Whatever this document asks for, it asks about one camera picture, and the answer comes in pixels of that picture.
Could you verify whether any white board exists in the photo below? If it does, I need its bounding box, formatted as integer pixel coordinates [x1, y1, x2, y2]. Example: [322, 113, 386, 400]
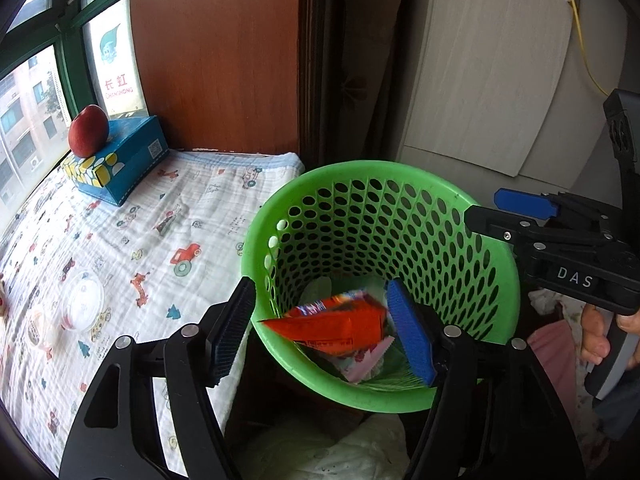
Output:
[399, 0, 577, 179]

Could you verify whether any pink cloth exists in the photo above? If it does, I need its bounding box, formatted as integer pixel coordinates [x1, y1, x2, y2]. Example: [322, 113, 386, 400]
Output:
[526, 320, 587, 402]

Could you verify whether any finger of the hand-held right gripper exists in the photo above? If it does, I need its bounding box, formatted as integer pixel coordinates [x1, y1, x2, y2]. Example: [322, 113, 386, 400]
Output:
[493, 187, 618, 235]
[463, 204, 632, 263]

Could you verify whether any green plastic basket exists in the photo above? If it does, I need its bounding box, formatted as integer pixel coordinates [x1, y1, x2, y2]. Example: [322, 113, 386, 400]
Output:
[243, 160, 522, 414]

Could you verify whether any yellow cable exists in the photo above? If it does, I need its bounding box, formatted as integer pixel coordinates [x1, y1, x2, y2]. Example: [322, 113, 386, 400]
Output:
[556, 0, 615, 98]

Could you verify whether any small jelly cup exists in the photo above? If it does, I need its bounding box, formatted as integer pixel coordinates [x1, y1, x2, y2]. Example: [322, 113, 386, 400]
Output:
[27, 269, 107, 357]

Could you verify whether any pink snack wrapper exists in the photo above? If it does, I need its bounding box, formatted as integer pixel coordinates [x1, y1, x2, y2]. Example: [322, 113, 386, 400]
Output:
[339, 336, 397, 385]

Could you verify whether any person's right hand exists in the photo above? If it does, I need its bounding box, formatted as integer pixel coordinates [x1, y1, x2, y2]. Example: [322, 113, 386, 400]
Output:
[579, 304, 640, 367]

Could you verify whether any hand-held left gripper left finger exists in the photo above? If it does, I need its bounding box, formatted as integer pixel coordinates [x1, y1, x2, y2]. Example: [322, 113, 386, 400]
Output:
[59, 276, 258, 480]

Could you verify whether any brown wooden cabinet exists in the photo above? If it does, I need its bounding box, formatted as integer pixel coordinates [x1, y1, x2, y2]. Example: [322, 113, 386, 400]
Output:
[128, 0, 312, 157]

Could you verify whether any orange snack wrapper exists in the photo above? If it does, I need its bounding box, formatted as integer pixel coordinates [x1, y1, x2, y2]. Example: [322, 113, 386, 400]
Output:
[258, 289, 392, 359]

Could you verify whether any printed blanket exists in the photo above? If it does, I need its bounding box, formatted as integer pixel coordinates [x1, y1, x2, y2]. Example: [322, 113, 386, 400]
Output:
[0, 149, 306, 480]

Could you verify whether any dark curtain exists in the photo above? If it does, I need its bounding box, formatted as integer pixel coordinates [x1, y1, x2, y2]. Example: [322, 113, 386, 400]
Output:
[299, 0, 422, 173]

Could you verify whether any blue tissue box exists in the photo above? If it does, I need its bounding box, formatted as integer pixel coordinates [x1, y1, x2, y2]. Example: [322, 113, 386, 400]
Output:
[60, 115, 167, 207]

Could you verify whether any red apple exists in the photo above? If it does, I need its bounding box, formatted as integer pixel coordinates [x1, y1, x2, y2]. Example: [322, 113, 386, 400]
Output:
[68, 104, 110, 157]

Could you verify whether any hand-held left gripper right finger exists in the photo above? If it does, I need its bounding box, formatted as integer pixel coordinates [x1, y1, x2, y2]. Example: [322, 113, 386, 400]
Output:
[385, 279, 586, 480]

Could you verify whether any green window frame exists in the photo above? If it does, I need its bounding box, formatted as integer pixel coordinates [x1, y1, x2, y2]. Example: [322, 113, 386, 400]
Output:
[0, 0, 133, 128]

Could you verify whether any white printed sign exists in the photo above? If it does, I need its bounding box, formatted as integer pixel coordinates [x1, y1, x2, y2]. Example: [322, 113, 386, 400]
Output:
[81, 0, 149, 117]

